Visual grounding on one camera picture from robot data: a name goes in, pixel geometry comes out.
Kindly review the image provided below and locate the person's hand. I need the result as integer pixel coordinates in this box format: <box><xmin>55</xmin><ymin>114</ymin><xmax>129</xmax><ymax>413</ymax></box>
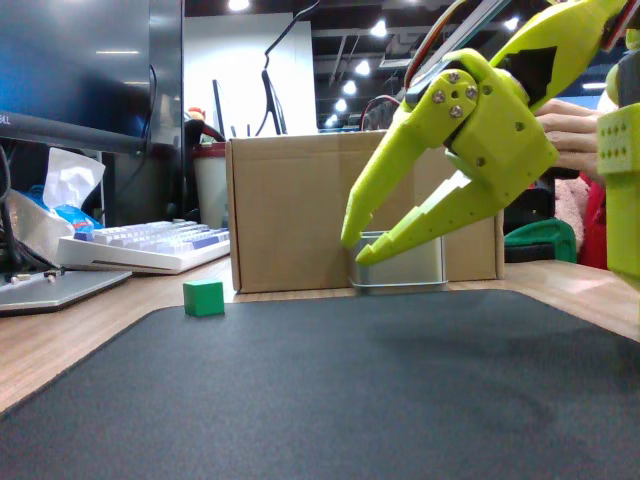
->
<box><xmin>533</xmin><ymin>98</ymin><xmax>609</xmax><ymax>185</ymax></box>

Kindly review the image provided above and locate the silver metal tin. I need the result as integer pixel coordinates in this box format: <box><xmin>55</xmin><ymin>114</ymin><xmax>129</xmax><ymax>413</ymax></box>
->
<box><xmin>348</xmin><ymin>230</ymin><xmax>450</xmax><ymax>294</ymax></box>

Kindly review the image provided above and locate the pink fluffy cloth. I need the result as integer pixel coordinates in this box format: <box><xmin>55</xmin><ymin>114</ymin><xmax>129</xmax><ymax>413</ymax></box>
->
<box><xmin>552</xmin><ymin>177</ymin><xmax>592</xmax><ymax>252</ymax></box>

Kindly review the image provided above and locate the black hanging cable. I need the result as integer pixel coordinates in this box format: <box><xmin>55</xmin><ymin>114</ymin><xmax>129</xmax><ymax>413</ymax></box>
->
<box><xmin>254</xmin><ymin>0</ymin><xmax>322</xmax><ymax>137</ymax></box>

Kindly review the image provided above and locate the green cube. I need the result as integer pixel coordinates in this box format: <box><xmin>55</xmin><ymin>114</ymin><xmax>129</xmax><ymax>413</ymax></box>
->
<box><xmin>182</xmin><ymin>279</ymin><xmax>226</xmax><ymax>318</ymax></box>

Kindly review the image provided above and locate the black desk mat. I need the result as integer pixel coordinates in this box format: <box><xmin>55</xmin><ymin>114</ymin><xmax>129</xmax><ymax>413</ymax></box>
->
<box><xmin>0</xmin><ymin>288</ymin><xmax>640</xmax><ymax>480</ymax></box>

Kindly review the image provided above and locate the silver flat stand base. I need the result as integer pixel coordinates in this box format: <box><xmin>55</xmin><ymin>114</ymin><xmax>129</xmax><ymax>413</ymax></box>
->
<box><xmin>0</xmin><ymin>268</ymin><xmax>134</xmax><ymax>317</ymax></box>

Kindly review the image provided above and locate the blue tissue pack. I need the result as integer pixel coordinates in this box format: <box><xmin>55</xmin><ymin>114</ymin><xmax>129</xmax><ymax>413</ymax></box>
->
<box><xmin>27</xmin><ymin>146</ymin><xmax>107</xmax><ymax>242</ymax></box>

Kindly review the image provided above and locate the black computer monitor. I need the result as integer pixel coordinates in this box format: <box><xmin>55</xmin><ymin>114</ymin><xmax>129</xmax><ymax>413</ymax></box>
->
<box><xmin>0</xmin><ymin>0</ymin><xmax>152</xmax><ymax>155</ymax></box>

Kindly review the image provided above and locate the black cable bundle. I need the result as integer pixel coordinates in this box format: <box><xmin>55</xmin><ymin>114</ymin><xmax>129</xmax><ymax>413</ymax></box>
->
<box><xmin>0</xmin><ymin>142</ymin><xmax>36</xmax><ymax>275</ymax></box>

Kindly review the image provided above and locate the white and blue keyboard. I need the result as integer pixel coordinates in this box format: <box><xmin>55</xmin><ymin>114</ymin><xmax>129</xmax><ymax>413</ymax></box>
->
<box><xmin>55</xmin><ymin>219</ymin><xmax>232</xmax><ymax>276</ymax></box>

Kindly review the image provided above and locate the brown cardboard box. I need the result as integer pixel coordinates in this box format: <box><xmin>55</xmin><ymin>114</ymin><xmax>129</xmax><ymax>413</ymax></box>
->
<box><xmin>224</xmin><ymin>130</ymin><xmax>505</xmax><ymax>295</ymax></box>

